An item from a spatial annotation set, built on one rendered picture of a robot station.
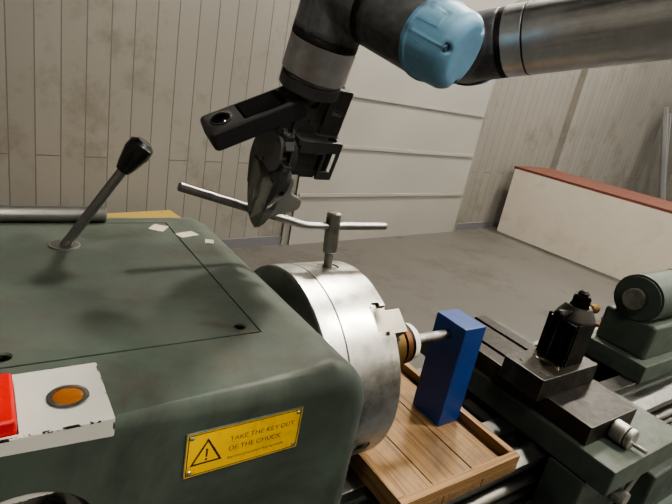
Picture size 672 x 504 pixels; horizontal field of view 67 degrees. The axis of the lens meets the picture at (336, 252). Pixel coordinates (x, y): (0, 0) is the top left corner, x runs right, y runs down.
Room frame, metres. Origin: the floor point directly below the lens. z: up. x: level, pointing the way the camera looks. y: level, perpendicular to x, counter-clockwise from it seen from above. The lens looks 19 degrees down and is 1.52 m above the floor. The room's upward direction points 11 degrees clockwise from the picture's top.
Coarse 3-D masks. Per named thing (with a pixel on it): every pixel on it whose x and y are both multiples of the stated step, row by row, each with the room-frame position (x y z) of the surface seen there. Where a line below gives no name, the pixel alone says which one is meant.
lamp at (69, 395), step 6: (60, 390) 0.32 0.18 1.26; (66, 390) 0.32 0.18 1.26; (72, 390) 0.32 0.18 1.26; (78, 390) 0.32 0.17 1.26; (54, 396) 0.31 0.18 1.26; (60, 396) 0.31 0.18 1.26; (66, 396) 0.31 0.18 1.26; (72, 396) 0.31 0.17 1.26; (78, 396) 0.31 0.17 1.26; (60, 402) 0.31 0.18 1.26; (66, 402) 0.31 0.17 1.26; (72, 402) 0.31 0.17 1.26
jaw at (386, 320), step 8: (376, 312) 0.68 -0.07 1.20; (384, 312) 0.69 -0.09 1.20; (392, 312) 0.71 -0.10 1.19; (376, 320) 0.67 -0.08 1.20; (384, 320) 0.67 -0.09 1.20; (392, 320) 0.70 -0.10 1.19; (400, 320) 0.71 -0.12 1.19; (384, 328) 0.66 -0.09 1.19; (392, 328) 0.69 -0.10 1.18; (400, 328) 0.70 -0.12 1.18
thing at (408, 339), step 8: (408, 328) 0.83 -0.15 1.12; (400, 336) 0.80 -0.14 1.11; (408, 336) 0.81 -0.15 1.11; (400, 344) 0.79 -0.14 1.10; (408, 344) 0.80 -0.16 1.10; (416, 344) 0.82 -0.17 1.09; (400, 352) 0.78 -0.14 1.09; (408, 352) 0.80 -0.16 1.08; (400, 360) 0.79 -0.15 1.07; (408, 360) 0.81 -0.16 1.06
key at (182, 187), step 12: (192, 192) 0.63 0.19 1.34; (204, 192) 0.64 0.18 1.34; (228, 204) 0.65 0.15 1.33; (240, 204) 0.66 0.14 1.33; (276, 216) 0.69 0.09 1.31; (288, 216) 0.70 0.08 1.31; (312, 228) 0.72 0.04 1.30; (324, 228) 0.73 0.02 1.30; (348, 228) 0.76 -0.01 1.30; (360, 228) 0.77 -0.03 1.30; (372, 228) 0.78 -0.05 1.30; (384, 228) 0.79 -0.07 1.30
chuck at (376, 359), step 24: (312, 264) 0.74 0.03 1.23; (336, 264) 0.76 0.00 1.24; (336, 288) 0.68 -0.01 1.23; (360, 288) 0.70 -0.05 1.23; (336, 312) 0.64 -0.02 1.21; (360, 312) 0.65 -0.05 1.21; (360, 336) 0.63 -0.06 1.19; (384, 336) 0.65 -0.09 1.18; (360, 360) 0.61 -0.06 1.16; (384, 360) 0.63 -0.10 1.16; (384, 384) 0.62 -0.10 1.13; (384, 408) 0.61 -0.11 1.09; (360, 432) 0.59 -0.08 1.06; (384, 432) 0.63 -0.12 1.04
